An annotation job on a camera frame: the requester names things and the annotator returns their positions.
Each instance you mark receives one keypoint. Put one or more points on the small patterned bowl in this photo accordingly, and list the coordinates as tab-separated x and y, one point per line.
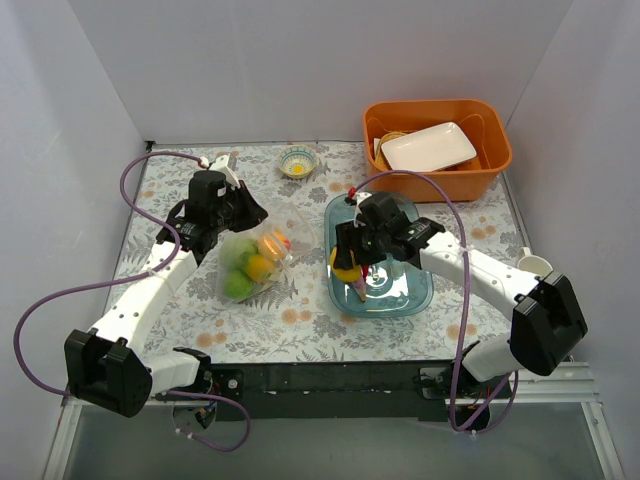
297	161

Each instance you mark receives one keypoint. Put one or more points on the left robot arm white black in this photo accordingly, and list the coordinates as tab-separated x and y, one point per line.
119	336

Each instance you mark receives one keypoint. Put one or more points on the orange peach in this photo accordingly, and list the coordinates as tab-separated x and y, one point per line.
274	245

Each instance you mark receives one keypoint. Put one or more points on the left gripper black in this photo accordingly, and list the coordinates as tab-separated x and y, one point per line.
245	211

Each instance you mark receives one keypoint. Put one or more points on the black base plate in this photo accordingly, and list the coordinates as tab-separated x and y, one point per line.
343	390

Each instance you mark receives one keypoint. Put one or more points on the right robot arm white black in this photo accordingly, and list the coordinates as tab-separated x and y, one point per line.
546	319

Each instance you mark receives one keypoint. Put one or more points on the aluminium frame rail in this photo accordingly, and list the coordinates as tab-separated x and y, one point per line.
123	388

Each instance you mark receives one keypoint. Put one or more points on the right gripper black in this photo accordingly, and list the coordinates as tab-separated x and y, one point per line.
351	245

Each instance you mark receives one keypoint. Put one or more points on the white cup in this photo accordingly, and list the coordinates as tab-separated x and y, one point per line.
529	262

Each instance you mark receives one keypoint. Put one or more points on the light green bumpy fruit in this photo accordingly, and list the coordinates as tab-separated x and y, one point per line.
237	285

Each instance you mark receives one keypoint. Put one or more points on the white rectangular plate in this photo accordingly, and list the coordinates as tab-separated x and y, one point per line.
439	147

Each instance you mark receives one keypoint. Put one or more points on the green cabbage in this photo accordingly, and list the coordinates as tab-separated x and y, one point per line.
234	253

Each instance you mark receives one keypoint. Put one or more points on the clear blue plastic tray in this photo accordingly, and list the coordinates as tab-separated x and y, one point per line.
394	289

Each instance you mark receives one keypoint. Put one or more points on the floral table mat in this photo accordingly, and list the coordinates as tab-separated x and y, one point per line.
295	320

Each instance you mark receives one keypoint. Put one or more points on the yellow lemon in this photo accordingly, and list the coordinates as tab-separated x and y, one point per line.
347	276

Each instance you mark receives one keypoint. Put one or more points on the orange green mango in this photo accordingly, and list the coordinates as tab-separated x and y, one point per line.
259	268

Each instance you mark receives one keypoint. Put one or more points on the purple eggplant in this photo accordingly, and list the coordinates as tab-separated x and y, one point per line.
360	289

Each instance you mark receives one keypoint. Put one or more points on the clear zip top bag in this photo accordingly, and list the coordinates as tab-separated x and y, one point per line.
289	220

